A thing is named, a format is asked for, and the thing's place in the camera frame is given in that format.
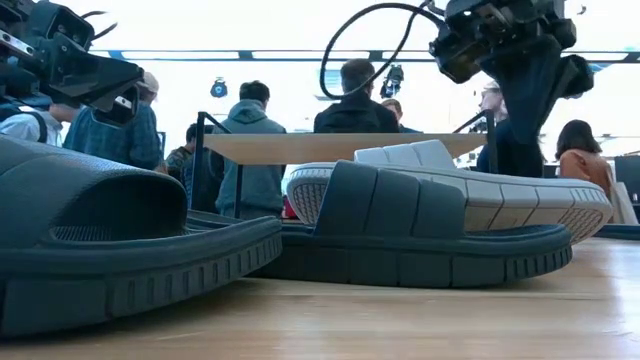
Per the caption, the person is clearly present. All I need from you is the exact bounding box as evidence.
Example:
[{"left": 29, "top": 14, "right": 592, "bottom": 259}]
[
  {"left": 0, "top": 102, "right": 81, "bottom": 149},
  {"left": 213, "top": 79, "right": 289, "bottom": 220},
  {"left": 474, "top": 79, "right": 547, "bottom": 180},
  {"left": 164, "top": 122, "right": 224, "bottom": 214},
  {"left": 63, "top": 71, "right": 165, "bottom": 172},
  {"left": 380, "top": 97, "right": 425, "bottom": 135},
  {"left": 553, "top": 118, "right": 621, "bottom": 211},
  {"left": 313, "top": 58, "right": 401, "bottom": 135}
]

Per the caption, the ceiling light track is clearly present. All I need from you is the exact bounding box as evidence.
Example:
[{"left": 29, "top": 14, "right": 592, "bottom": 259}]
[{"left": 87, "top": 48, "right": 640, "bottom": 65}]

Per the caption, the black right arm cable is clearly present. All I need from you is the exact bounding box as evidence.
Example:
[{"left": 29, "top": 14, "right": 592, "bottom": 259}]
[{"left": 318, "top": 2, "right": 446, "bottom": 101}]

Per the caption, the blue mat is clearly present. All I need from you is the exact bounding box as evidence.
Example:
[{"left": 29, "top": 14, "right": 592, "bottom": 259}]
[{"left": 593, "top": 223, "right": 640, "bottom": 241}]

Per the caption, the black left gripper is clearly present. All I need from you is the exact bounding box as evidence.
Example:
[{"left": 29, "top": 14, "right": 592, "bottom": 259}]
[{"left": 0, "top": 0, "right": 146, "bottom": 128}]

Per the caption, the light grey rubber slide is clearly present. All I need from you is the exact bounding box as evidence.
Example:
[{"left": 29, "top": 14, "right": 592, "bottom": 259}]
[{"left": 285, "top": 138, "right": 615, "bottom": 245}]

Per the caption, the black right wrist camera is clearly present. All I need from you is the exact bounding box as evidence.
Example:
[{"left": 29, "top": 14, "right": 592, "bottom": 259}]
[{"left": 428, "top": 24, "right": 490, "bottom": 85}]

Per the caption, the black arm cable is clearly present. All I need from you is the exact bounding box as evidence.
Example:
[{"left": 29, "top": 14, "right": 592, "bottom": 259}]
[
  {"left": 79, "top": 9, "right": 119, "bottom": 42},
  {"left": 318, "top": 2, "right": 446, "bottom": 101}
]

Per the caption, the wooden shelf with black frame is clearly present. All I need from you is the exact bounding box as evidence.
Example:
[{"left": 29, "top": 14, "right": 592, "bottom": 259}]
[{"left": 189, "top": 109, "right": 499, "bottom": 220}]

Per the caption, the black monitor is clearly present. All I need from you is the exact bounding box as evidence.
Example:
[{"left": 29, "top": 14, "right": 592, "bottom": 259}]
[{"left": 613, "top": 154, "right": 640, "bottom": 204}]

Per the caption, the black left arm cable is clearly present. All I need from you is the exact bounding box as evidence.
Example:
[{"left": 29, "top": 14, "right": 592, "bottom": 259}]
[{"left": 79, "top": 9, "right": 119, "bottom": 42}]

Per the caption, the beige bag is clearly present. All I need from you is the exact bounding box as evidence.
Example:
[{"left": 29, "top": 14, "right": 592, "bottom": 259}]
[{"left": 607, "top": 179, "right": 640, "bottom": 226}]

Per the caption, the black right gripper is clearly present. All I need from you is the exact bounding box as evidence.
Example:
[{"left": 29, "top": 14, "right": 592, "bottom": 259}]
[{"left": 446, "top": 0, "right": 596, "bottom": 147}]

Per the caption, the black ceiling spotlight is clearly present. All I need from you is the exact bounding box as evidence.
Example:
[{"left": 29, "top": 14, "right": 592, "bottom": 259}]
[
  {"left": 209, "top": 77, "right": 230, "bottom": 100},
  {"left": 378, "top": 63, "right": 405, "bottom": 100}
]

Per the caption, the dark grey rubber slide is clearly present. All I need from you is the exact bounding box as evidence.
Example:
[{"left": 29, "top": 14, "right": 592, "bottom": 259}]
[
  {"left": 249, "top": 159, "right": 574, "bottom": 290},
  {"left": 0, "top": 133, "right": 285, "bottom": 337}
]

